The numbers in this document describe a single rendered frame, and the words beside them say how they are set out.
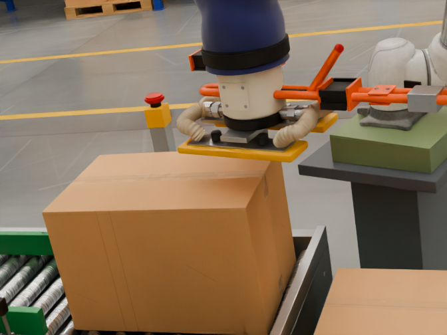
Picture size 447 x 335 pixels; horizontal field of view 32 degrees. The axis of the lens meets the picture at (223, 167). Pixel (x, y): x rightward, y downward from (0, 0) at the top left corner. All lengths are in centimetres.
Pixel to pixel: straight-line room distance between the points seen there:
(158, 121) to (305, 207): 153
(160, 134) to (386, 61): 81
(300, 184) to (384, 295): 210
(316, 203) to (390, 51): 165
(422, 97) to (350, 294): 74
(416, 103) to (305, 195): 243
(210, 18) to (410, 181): 92
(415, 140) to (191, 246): 86
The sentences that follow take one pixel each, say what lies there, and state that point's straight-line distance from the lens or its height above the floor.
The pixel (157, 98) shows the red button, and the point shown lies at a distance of 275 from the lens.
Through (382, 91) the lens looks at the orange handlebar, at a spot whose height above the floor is 121.
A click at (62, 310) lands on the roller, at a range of 259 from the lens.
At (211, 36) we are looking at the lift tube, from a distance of 197.
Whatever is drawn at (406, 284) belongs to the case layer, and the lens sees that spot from 240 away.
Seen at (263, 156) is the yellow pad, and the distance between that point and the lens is 196.
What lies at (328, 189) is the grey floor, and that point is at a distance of 427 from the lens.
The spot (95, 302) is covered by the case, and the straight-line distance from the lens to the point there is 236.
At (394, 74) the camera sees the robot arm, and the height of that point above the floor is 103.
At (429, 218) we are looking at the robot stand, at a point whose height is 50.
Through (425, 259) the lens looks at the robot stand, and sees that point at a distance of 286.
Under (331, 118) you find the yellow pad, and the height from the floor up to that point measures 109.
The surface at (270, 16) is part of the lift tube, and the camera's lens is 196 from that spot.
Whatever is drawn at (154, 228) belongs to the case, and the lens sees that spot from 215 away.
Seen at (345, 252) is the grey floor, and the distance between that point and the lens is 367.
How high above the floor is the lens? 183
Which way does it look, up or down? 23 degrees down
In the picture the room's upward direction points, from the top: 10 degrees counter-clockwise
